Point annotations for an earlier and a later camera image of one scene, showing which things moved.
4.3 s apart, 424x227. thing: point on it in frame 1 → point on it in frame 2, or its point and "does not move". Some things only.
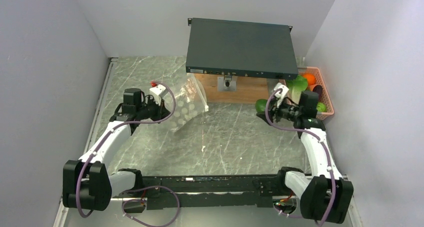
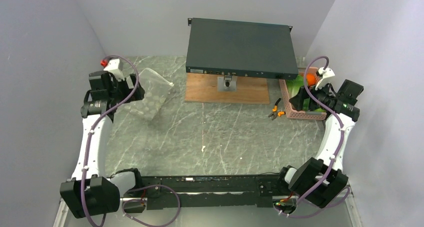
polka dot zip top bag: x=190 y=102 → x=156 y=88
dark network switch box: x=241 y=49 does not move
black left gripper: x=161 y=110 → x=138 y=95
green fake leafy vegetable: x=296 y=86 does not move
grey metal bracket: x=227 y=83 does not move
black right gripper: x=263 y=116 → x=297 y=100
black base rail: x=210 y=192 does not move
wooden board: x=249 y=89 does not move
